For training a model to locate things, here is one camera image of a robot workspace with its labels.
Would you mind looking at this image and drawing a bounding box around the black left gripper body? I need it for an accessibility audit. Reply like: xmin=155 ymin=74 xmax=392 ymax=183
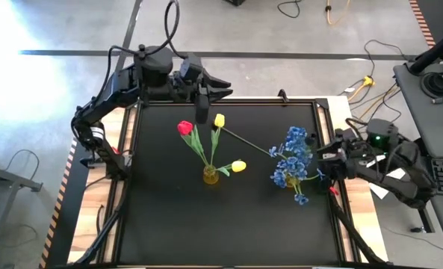
xmin=170 ymin=70 xmax=209 ymax=103

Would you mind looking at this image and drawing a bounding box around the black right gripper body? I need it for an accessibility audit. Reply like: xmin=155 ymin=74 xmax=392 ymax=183
xmin=317 ymin=143 xmax=351 ymax=182

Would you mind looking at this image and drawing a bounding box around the blue artificial flower sprig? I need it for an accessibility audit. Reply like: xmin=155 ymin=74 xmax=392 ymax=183
xmin=301 ymin=167 xmax=326 ymax=182
xmin=293 ymin=185 xmax=310 ymax=206
xmin=269 ymin=168 xmax=289 ymax=189
xmin=284 ymin=126 xmax=309 ymax=151
xmin=276 ymin=149 xmax=314 ymax=179

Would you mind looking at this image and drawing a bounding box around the yellow artificial tulip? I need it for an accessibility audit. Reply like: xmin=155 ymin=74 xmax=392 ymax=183
xmin=208 ymin=113 xmax=226 ymax=168
xmin=212 ymin=159 xmax=247 ymax=178

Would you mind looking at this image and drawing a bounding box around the red artificial tulip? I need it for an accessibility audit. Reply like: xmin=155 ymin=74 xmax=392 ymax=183
xmin=176 ymin=120 xmax=210 ymax=169

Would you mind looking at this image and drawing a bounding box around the green stem piece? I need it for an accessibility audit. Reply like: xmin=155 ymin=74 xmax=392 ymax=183
xmin=220 ymin=126 xmax=282 ymax=159

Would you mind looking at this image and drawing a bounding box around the white paper label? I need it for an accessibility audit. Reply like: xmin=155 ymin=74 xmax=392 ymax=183
xmin=368 ymin=182 xmax=390 ymax=200
xmin=385 ymin=167 xmax=407 ymax=181

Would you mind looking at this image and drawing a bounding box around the grey desk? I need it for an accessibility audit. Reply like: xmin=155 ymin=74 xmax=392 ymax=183
xmin=392 ymin=61 xmax=443 ymax=250

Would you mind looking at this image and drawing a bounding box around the black work surface mat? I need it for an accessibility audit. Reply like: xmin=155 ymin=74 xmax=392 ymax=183
xmin=118 ymin=103 xmax=341 ymax=265

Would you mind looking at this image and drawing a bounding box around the black hazard-striped floor mat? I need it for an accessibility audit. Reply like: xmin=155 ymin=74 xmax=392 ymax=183
xmin=37 ymin=137 xmax=92 ymax=269
xmin=407 ymin=0 xmax=443 ymax=49

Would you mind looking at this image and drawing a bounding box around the grey metal stand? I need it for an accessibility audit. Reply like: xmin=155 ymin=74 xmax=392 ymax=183
xmin=0 ymin=149 xmax=43 ymax=259

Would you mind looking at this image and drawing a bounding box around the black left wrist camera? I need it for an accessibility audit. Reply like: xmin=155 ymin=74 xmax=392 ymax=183
xmin=179 ymin=53 xmax=204 ymax=81

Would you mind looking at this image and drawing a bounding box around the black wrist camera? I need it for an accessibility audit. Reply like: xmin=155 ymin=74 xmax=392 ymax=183
xmin=179 ymin=53 xmax=204 ymax=81
xmin=334 ymin=128 xmax=356 ymax=150

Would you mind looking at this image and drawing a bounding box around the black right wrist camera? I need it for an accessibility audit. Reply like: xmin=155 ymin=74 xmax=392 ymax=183
xmin=334 ymin=128 xmax=356 ymax=150

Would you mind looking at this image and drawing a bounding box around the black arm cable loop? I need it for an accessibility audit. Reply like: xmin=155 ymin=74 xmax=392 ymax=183
xmin=164 ymin=0 xmax=188 ymax=60

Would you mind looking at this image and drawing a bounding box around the black diagonal frame strut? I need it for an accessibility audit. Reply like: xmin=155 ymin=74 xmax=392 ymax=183
xmin=328 ymin=194 xmax=385 ymax=265
xmin=73 ymin=200 xmax=128 ymax=265

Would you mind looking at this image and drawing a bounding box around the yellow extension cord plug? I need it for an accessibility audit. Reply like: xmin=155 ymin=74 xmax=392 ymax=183
xmin=347 ymin=75 xmax=376 ymax=102

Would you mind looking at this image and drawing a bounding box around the black floor cable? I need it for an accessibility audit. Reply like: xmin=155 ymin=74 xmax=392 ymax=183
xmin=4 ymin=149 xmax=41 ymax=181
xmin=276 ymin=0 xmax=303 ymax=19
xmin=385 ymin=225 xmax=443 ymax=256
xmin=362 ymin=39 xmax=409 ymax=80

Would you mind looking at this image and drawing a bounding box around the yellow floor cable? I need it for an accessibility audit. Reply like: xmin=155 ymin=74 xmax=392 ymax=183
xmin=325 ymin=0 xmax=353 ymax=26

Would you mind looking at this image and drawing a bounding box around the coiled black cable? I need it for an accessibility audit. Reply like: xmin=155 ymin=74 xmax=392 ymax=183
xmin=419 ymin=70 xmax=443 ymax=99

